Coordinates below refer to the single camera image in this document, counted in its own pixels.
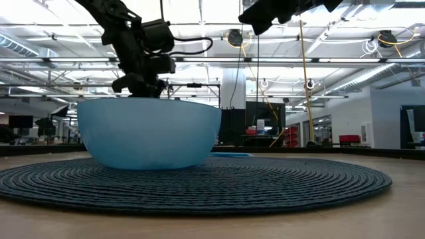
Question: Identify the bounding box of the white building column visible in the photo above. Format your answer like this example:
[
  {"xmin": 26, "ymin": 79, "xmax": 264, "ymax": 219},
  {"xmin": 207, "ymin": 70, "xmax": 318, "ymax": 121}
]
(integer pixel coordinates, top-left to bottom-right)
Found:
[{"xmin": 220, "ymin": 68, "xmax": 247, "ymax": 110}]

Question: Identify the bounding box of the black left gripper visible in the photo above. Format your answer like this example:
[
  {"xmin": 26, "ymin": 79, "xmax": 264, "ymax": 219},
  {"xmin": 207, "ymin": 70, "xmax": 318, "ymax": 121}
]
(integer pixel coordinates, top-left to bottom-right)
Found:
[{"xmin": 112, "ymin": 26, "xmax": 177, "ymax": 99}]

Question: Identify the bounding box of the black cabinet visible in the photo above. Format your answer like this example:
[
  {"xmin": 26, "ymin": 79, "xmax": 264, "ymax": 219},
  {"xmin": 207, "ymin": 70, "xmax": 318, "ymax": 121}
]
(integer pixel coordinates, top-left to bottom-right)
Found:
[{"xmin": 218, "ymin": 108, "xmax": 247, "ymax": 147}]

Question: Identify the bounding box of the black ceiling cable reel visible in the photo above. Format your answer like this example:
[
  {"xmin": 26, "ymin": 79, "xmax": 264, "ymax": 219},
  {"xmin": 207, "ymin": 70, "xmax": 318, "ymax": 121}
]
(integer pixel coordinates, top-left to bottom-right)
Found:
[
  {"xmin": 226, "ymin": 29, "xmax": 244, "ymax": 48},
  {"xmin": 377, "ymin": 29, "xmax": 398, "ymax": 49}
]

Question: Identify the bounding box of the thin black hanging cable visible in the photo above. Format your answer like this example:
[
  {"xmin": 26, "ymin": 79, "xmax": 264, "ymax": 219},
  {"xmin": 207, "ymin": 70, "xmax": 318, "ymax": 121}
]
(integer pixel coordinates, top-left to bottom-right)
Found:
[{"xmin": 228, "ymin": 23, "xmax": 245, "ymax": 110}]

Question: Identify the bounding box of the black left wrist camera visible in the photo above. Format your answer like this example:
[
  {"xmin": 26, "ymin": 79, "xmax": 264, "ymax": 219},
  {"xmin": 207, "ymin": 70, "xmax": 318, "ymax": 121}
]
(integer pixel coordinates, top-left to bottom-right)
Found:
[{"xmin": 141, "ymin": 19, "xmax": 175, "ymax": 54}]

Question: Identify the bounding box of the black monitor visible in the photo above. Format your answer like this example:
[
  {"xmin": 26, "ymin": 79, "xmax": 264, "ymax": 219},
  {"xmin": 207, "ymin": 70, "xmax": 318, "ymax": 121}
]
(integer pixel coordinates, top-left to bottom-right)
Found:
[{"xmin": 8, "ymin": 115, "xmax": 35, "ymax": 129}]

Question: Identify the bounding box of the black board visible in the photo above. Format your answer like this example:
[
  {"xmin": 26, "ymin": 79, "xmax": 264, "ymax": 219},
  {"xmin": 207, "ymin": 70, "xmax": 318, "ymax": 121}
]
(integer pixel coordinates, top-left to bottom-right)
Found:
[{"xmin": 245, "ymin": 101, "xmax": 287, "ymax": 127}]

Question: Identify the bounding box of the black left camera cable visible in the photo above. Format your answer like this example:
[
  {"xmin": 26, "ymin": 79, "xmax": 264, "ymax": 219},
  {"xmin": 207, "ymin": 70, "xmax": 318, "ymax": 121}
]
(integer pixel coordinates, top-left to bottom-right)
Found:
[{"xmin": 160, "ymin": 0, "xmax": 214, "ymax": 56}]

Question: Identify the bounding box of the black table frame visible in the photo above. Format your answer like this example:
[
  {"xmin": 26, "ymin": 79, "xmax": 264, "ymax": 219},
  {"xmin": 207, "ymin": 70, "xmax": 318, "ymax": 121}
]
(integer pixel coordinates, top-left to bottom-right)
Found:
[{"xmin": 0, "ymin": 144, "xmax": 425, "ymax": 161}]

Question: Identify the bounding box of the round dark woven placemat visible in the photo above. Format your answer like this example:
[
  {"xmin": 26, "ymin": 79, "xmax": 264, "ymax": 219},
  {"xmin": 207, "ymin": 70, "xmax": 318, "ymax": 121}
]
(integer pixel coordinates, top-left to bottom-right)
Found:
[{"xmin": 0, "ymin": 155, "xmax": 394, "ymax": 213}]

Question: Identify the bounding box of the yellow hanging cable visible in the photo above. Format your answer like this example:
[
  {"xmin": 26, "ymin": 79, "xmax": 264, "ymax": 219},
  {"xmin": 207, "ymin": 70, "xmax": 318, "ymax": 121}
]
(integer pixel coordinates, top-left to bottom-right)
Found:
[{"xmin": 297, "ymin": 18, "xmax": 315, "ymax": 144}]

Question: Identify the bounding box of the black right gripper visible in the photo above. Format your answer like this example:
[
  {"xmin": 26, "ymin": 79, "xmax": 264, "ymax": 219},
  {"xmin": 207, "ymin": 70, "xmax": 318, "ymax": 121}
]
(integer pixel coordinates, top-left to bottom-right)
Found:
[{"xmin": 238, "ymin": 0, "xmax": 345, "ymax": 37}]

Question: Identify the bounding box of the red storage shelf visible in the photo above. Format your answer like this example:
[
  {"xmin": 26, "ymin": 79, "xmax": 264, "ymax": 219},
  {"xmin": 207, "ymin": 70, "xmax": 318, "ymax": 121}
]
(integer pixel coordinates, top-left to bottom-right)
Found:
[{"xmin": 283, "ymin": 125, "xmax": 300, "ymax": 148}]

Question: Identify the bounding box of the black background rig frame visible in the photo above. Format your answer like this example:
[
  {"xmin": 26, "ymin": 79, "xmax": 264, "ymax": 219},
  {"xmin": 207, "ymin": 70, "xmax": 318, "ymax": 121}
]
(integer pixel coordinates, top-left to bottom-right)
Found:
[{"xmin": 167, "ymin": 82, "xmax": 222, "ymax": 107}]

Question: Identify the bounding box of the blue plastic bowl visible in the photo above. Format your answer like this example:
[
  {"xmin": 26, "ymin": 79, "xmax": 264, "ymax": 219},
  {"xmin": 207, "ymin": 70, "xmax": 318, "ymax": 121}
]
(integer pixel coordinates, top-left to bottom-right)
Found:
[{"xmin": 76, "ymin": 97, "xmax": 222, "ymax": 171}]

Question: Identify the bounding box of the red box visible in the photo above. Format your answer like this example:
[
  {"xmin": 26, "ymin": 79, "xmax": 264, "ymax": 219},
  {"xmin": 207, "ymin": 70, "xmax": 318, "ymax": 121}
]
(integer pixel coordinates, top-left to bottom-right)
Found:
[{"xmin": 339, "ymin": 134, "xmax": 361, "ymax": 144}]

